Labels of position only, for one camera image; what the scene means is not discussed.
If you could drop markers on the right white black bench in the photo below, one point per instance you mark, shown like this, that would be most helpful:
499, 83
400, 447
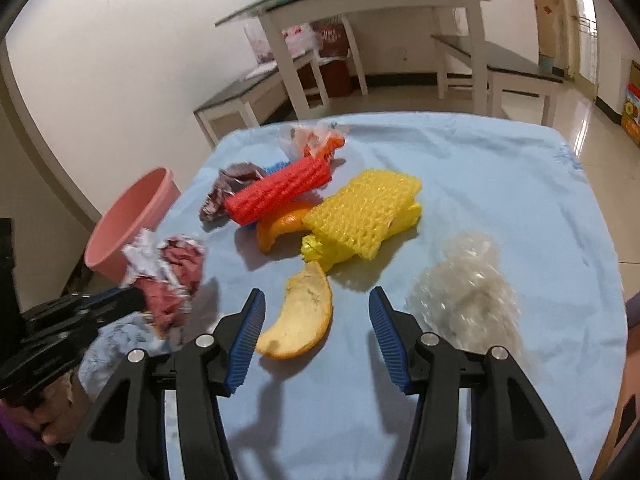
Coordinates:
507, 71

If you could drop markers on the dark red box under table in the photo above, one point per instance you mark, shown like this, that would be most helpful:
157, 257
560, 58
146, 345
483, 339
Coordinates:
333, 57

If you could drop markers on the clear bubble wrap bag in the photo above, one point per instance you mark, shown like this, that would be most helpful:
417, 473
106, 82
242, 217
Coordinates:
466, 299

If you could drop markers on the dark purple foil wrapper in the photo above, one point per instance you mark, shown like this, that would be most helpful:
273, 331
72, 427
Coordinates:
230, 181

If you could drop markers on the light blue floral cloth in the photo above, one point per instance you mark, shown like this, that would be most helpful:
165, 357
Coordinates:
334, 413

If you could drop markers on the colourful toy box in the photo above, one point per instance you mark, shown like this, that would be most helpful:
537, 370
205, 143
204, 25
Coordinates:
630, 121

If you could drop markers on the left hand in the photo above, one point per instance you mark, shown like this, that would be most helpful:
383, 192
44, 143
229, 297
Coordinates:
60, 409

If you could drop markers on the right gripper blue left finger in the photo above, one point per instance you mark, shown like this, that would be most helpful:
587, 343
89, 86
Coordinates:
241, 333

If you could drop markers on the pink plastic trash bucket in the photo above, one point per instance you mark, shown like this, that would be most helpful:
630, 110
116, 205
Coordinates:
142, 206

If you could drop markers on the orange white snack wrapper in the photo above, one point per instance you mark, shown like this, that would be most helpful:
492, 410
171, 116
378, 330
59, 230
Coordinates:
318, 141

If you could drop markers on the orange peel piece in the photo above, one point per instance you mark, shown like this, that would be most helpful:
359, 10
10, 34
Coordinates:
286, 220

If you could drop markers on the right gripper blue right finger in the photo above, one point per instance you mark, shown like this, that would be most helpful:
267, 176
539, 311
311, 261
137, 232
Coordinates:
394, 333

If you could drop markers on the blue foam net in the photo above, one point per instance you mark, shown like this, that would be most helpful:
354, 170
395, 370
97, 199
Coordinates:
275, 167

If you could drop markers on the white glass-top dining table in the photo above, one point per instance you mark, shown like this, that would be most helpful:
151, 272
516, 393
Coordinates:
277, 15

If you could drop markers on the white black bench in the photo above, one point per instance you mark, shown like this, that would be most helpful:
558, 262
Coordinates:
237, 99
507, 71

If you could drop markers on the white papers on bench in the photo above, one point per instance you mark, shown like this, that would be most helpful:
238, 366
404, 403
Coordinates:
262, 70

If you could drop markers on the red foam fruit net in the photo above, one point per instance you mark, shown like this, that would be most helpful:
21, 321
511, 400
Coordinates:
277, 189

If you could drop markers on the pale orange peel slice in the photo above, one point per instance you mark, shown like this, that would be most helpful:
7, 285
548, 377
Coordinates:
304, 318

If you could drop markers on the pink plastic bag on bench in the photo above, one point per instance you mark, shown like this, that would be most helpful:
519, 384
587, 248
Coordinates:
300, 39

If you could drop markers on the left white black bench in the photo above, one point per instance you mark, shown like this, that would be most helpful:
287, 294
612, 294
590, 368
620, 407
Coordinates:
237, 99

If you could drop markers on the red foil wrapper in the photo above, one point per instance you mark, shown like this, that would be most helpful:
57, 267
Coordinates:
168, 272

